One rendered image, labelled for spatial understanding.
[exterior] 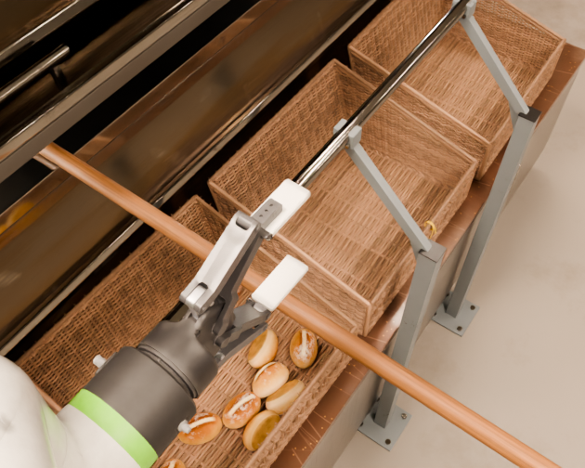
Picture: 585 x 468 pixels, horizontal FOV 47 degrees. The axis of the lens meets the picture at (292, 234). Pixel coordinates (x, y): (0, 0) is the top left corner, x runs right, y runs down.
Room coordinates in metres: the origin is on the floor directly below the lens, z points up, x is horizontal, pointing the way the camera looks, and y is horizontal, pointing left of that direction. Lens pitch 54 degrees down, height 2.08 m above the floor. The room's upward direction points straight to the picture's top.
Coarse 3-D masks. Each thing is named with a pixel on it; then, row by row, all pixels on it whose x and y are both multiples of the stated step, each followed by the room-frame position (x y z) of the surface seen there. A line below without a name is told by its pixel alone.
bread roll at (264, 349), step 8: (264, 336) 0.74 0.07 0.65; (272, 336) 0.74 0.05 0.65; (256, 344) 0.72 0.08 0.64; (264, 344) 0.71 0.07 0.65; (272, 344) 0.72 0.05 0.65; (256, 352) 0.70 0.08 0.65; (264, 352) 0.69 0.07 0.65; (272, 352) 0.70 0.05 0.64; (248, 360) 0.68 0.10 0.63; (256, 360) 0.68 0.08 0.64; (264, 360) 0.68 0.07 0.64; (272, 360) 0.69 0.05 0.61
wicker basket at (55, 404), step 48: (96, 288) 0.74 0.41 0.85; (144, 288) 0.80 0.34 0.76; (48, 336) 0.63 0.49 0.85; (96, 336) 0.68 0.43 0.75; (144, 336) 0.74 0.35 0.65; (288, 336) 0.77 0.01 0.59; (48, 384) 0.57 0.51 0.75; (240, 384) 0.64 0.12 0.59; (240, 432) 0.53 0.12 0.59; (288, 432) 0.52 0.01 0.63
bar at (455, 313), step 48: (432, 48) 1.14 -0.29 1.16; (480, 48) 1.25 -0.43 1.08; (384, 96) 0.99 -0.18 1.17; (336, 144) 0.86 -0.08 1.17; (384, 192) 0.83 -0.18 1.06; (432, 240) 0.80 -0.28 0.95; (480, 240) 1.15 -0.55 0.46; (432, 288) 0.77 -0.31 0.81; (384, 384) 0.77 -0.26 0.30; (384, 432) 0.73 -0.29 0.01
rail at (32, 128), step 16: (192, 0) 0.91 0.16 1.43; (176, 16) 0.88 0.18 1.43; (144, 32) 0.83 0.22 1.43; (160, 32) 0.85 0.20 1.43; (128, 48) 0.80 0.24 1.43; (144, 48) 0.82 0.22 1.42; (112, 64) 0.77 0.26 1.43; (80, 80) 0.73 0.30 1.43; (96, 80) 0.74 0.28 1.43; (64, 96) 0.70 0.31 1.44; (80, 96) 0.71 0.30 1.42; (32, 112) 0.67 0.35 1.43; (48, 112) 0.67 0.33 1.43; (16, 128) 0.64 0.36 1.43; (32, 128) 0.64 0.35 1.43; (0, 144) 0.61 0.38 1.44; (16, 144) 0.62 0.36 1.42; (0, 160) 0.59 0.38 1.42
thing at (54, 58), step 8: (56, 48) 0.76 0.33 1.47; (64, 48) 0.76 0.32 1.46; (48, 56) 0.74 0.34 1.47; (56, 56) 0.75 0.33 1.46; (64, 56) 0.76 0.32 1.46; (40, 64) 0.73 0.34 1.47; (48, 64) 0.73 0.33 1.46; (56, 64) 0.74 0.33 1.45; (24, 72) 0.71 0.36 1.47; (32, 72) 0.71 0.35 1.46; (40, 72) 0.72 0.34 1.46; (56, 72) 0.73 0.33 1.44; (16, 80) 0.69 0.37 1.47; (24, 80) 0.70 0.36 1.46; (32, 80) 0.71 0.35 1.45; (56, 80) 0.74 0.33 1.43; (64, 80) 0.74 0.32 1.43; (0, 88) 0.68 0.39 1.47; (8, 88) 0.68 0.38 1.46; (16, 88) 0.69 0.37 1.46; (0, 96) 0.67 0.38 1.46; (8, 96) 0.67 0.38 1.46
